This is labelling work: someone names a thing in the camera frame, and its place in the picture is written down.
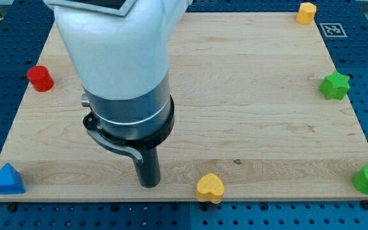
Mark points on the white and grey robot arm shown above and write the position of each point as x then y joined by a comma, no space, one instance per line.
120,52

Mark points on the yellow heart block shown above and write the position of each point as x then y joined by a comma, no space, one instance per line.
210,188

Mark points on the black cylindrical end effector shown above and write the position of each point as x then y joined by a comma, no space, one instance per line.
143,152

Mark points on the wooden board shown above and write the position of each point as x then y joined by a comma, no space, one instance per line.
247,108

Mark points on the red cylinder block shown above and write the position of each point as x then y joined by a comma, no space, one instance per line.
40,78

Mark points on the green star block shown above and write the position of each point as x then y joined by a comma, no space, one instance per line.
335,86

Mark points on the yellow hexagon block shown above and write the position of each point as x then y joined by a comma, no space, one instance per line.
306,13

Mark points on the white fiducial marker tag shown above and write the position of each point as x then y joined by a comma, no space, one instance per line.
333,30

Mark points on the blue triangle block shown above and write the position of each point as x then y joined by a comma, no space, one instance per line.
10,181

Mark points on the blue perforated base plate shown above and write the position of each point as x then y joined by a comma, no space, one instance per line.
24,30

